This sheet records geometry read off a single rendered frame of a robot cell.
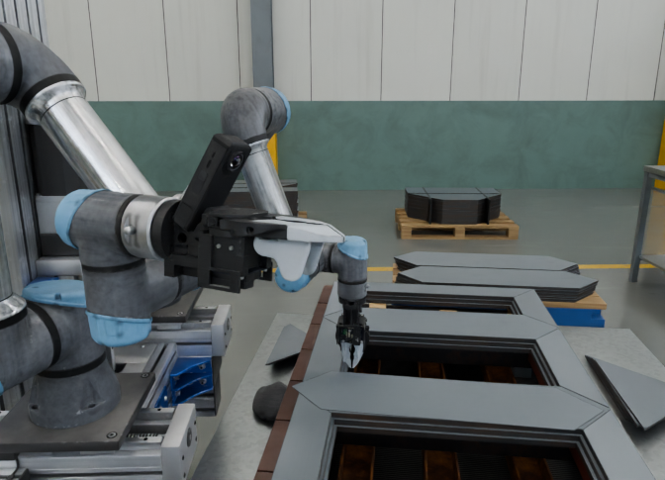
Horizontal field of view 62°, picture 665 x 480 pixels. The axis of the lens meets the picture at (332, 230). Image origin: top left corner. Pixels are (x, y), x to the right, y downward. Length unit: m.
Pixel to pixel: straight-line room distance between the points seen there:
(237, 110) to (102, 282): 0.67
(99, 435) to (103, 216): 0.47
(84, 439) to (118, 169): 0.45
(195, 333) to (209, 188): 0.93
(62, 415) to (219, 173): 0.60
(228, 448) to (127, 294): 0.91
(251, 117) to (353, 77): 6.97
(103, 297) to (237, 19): 7.68
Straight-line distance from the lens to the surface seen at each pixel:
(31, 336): 0.97
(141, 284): 0.73
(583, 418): 1.46
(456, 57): 8.46
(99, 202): 0.71
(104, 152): 0.87
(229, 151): 0.60
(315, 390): 1.44
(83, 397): 1.07
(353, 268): 1.39
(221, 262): 0.60
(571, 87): 9.02
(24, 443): 1.08
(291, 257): 0.57
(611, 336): 2.18
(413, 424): 1.37
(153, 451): 1.09
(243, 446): 1.58
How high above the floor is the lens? 1.60
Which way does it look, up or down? 15 degrees down
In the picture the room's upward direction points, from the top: straight up
